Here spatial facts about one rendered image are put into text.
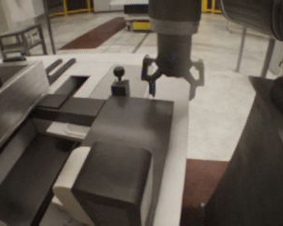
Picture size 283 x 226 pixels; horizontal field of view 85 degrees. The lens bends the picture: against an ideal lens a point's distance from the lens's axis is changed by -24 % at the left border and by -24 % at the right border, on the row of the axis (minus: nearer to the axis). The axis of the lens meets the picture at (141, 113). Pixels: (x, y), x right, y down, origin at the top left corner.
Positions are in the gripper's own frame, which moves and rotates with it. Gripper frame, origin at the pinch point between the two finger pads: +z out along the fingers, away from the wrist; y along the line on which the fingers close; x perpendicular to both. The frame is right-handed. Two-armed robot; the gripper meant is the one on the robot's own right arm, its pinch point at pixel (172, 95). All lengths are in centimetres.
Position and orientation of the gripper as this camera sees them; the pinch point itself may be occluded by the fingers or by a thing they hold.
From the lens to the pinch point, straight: 48.1
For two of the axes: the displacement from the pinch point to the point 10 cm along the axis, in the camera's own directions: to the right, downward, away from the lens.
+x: 2.0, -6.1, 7.7
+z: 0.3, 7.9, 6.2
